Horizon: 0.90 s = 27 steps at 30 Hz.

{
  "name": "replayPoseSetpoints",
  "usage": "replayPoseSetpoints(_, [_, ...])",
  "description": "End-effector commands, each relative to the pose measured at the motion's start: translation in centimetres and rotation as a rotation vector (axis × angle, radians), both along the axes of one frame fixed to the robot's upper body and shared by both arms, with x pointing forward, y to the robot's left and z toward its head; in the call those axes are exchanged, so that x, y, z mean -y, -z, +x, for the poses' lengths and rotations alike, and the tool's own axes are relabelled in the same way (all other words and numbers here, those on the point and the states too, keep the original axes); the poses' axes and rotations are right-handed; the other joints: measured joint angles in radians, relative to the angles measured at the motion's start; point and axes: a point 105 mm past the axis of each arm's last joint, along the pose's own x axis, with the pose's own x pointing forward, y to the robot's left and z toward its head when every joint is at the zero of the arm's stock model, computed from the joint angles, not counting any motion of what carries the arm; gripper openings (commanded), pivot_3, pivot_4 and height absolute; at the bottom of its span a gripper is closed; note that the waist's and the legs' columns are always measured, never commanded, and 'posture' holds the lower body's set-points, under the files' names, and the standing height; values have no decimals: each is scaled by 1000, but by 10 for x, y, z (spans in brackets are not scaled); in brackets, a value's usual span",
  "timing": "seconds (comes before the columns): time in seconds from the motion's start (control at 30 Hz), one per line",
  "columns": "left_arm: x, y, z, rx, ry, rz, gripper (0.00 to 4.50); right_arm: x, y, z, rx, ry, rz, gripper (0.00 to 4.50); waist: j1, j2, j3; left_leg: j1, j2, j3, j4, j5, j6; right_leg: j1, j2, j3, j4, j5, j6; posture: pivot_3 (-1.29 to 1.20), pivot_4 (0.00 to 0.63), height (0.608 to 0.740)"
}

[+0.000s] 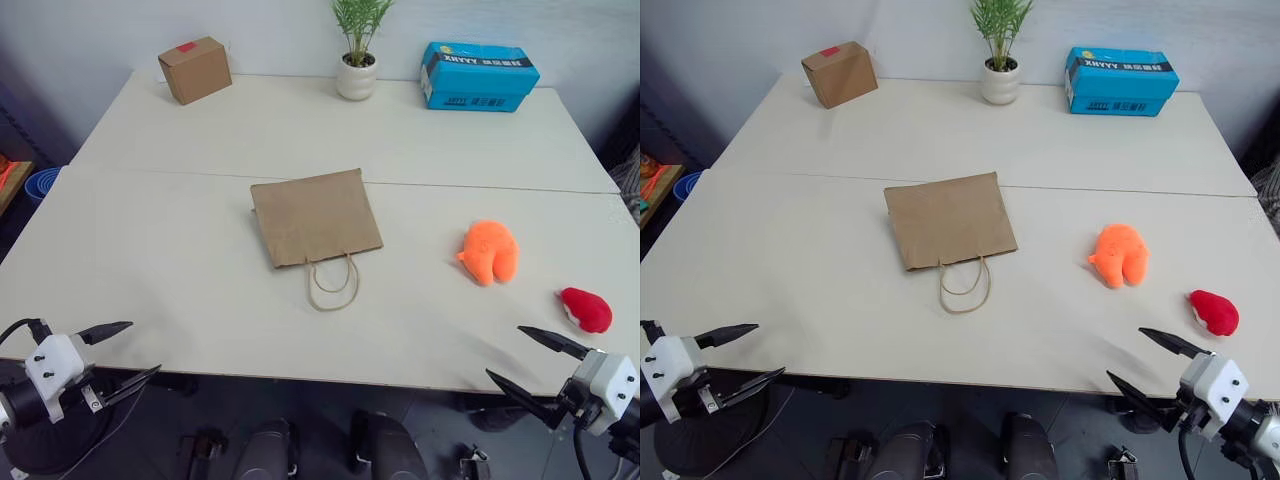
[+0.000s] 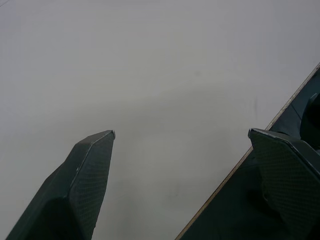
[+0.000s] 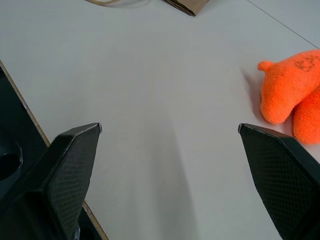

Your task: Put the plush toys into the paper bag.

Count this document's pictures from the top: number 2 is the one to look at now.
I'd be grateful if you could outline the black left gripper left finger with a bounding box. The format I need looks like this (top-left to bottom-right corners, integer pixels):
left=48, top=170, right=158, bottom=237
left=4, top=129, right=117, bottom=240

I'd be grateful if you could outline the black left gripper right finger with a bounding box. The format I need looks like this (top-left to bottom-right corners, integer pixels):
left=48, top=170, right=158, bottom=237
left=247, top=128, right=320, bottom=240

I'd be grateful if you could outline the dark rounded robot body part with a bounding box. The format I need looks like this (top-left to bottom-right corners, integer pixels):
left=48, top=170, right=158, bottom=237
left=298, top=93, right=320, bottom=151

